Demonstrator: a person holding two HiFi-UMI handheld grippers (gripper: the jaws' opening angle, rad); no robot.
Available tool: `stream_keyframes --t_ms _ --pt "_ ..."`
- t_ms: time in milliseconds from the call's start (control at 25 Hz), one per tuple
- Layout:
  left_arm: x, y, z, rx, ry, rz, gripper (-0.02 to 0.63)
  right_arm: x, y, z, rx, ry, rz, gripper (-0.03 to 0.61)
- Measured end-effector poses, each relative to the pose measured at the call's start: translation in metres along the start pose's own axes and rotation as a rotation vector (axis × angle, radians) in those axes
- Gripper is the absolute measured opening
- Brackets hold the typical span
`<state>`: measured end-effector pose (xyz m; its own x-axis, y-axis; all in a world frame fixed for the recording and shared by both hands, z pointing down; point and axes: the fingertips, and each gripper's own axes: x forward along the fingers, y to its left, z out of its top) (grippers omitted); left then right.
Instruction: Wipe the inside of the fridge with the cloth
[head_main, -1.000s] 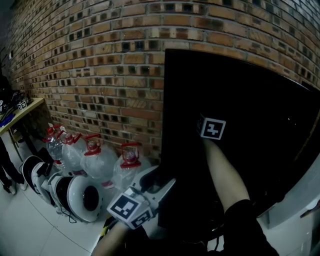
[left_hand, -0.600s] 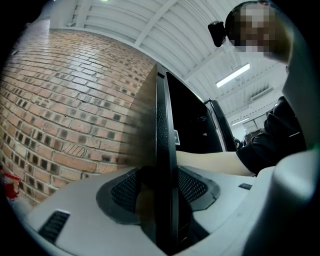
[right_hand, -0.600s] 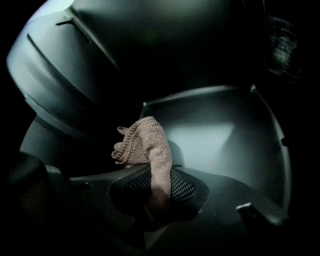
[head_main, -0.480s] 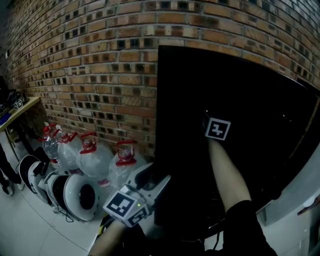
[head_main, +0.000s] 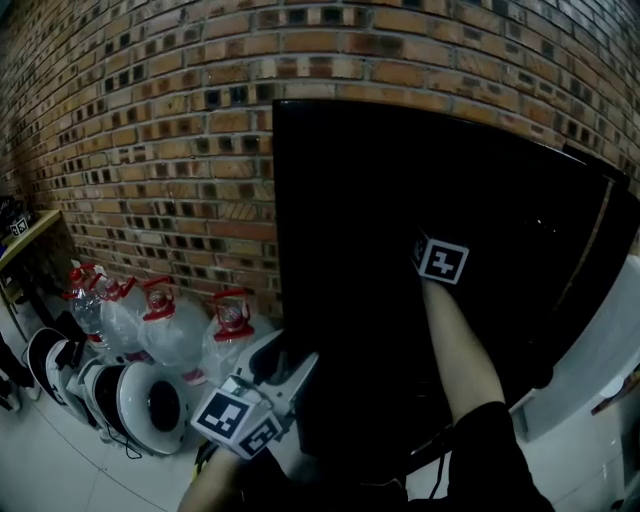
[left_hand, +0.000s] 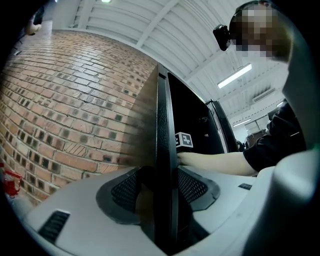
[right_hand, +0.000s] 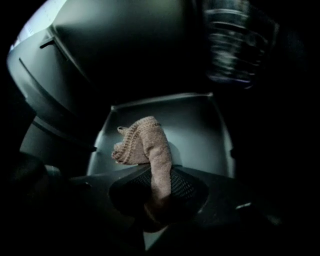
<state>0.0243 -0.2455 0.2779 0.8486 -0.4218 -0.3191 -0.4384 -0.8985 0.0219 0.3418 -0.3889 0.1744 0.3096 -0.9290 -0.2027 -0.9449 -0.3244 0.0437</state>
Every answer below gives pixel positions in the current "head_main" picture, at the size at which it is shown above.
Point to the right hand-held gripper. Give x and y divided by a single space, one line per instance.
442 262

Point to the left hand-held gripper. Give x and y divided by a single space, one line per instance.
225 422

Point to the black refrigerator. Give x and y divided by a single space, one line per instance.
400 200

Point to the person's left forearm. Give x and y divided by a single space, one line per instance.
215 485

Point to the person's right forearm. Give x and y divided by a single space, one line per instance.
465 360

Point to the white round fan heaters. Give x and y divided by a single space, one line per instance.
132 405

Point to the crumpled clear water jug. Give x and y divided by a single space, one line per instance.
85 310

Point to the person's black clothing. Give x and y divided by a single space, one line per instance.
490 475

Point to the white round balance scooter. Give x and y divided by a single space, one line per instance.
50 375

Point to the wooden stool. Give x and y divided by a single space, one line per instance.
12 300

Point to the yellow wooden table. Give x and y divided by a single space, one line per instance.
30 235

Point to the spare hand-held gripper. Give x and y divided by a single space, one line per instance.
19 227

